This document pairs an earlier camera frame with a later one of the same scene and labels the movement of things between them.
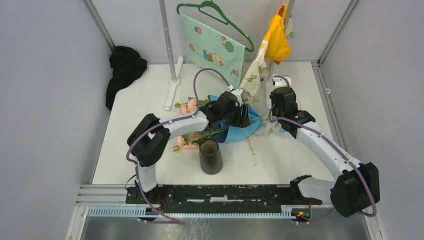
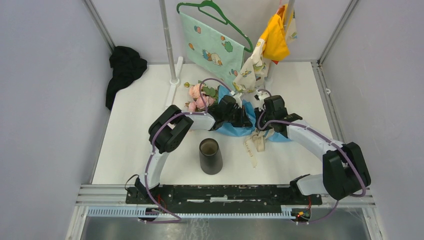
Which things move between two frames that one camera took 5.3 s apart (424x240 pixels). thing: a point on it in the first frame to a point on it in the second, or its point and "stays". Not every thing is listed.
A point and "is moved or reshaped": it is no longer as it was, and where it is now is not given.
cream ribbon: x=269 y=124 is moved or reshaped
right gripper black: x=273 y=109 to x=258 y=112
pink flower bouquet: x=192 y=140 to x=204 y=98
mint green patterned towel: x=204 y=46 stays
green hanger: x=226 y=19 stays
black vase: x=210 y=157 stays
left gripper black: x=241 y=121 stays
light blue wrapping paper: x=231 y=133 is moved or reshaped
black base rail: x=186 y=199 stays
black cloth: x=126 y=65 stays
